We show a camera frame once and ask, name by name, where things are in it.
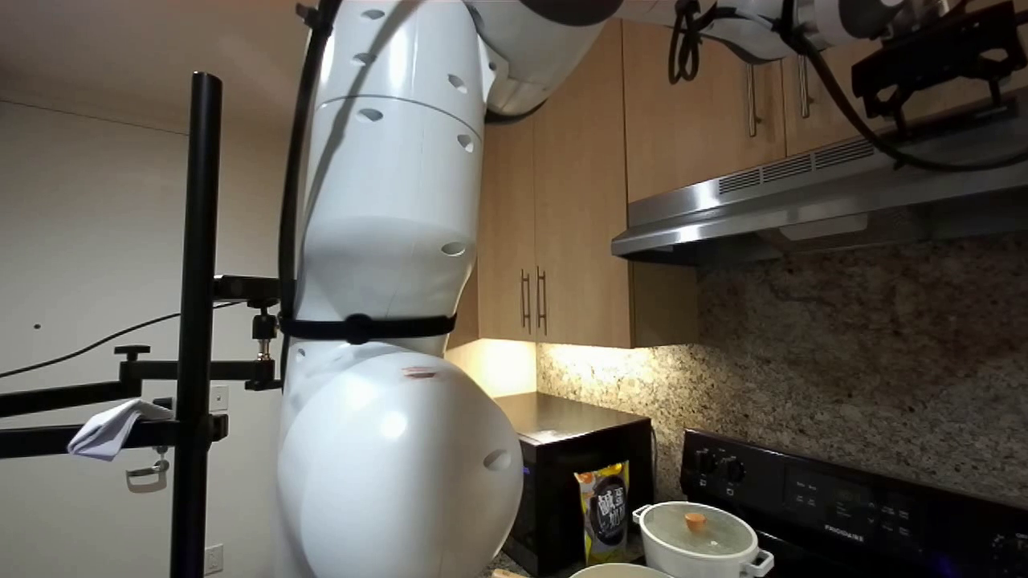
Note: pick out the black microwave oven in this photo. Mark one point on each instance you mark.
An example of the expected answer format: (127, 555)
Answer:
(578, 427)

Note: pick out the black camera stand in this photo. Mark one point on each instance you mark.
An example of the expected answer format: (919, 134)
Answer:
(197, 214)

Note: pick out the tall wooden wall cabinet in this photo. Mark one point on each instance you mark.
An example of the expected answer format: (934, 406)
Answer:
(578, 214)

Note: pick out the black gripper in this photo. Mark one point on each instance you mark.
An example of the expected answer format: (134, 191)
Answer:
(911, 74)

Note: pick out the black stove control console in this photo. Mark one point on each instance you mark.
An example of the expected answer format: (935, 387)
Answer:
(855, 513)

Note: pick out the stainless steel range hood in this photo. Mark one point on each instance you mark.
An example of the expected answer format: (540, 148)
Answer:
(748, 210)

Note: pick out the white crumpled cloth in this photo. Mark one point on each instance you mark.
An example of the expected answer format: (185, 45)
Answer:
(106, 427)

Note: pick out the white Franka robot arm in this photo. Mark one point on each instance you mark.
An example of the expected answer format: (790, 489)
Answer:
(385, 192)

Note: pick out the white cooking pot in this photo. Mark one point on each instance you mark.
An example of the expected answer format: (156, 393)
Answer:
(695, 564)

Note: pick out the two-door wooden wall cabinet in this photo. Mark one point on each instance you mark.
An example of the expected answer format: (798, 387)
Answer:
(685, 139)

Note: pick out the yellow black snack bag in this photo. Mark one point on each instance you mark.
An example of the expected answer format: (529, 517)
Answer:
(606, 513)

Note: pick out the white bowl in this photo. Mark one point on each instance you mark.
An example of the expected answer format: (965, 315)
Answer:
(615, 571)

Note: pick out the glass lid wooden knob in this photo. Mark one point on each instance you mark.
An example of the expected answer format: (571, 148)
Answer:
(695, 524)

